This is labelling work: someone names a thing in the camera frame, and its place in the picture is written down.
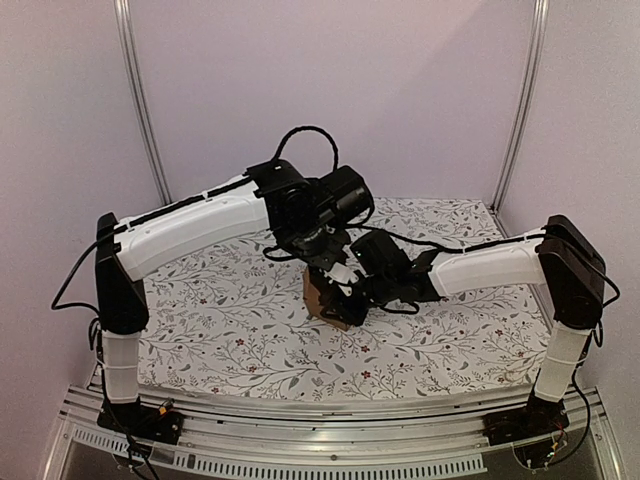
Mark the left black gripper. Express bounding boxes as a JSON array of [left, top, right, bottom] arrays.
[[278, 216, 349, 274]]

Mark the brown cardboard box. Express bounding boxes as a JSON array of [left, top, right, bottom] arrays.
[[302, 266, 350, 332]]

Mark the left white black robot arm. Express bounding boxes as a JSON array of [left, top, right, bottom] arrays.
[[88, 159, 374, 434]]

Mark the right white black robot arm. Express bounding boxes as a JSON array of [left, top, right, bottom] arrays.
[[323, 215, 620, 436]]

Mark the floral patterned table mat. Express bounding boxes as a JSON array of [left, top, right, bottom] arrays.
[[99, 197, 571, 404]]

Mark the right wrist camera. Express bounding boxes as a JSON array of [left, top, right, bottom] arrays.
[[324, 262, 359, 297]]

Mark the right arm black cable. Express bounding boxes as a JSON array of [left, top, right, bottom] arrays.
[[349, 224, 546, 256]]

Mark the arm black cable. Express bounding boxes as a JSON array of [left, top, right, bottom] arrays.
[[349, 224, 546, 256], [272, 125, 342, 174]]

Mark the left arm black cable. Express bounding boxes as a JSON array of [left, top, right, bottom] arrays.
[[272, 125, 342, 174]]

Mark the front aluminium rail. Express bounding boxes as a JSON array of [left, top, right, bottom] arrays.
[[42, 384, 626, 480]]

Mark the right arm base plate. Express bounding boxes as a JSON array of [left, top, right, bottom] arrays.
[[482, 404, 569, 446]]

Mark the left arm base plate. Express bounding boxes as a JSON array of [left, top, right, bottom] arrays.
[[97, 400, 185, 445]]

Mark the left aluminium frame post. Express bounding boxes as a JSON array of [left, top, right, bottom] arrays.
[[113, 0, 173, 205]]

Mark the aluminium frame post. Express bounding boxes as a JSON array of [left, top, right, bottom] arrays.
[[490, 0, 550, 216], [113, 0, 173, 205]]

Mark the right aluminium frame post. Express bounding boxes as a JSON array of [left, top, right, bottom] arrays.
[[490, 0, 550, 216]]

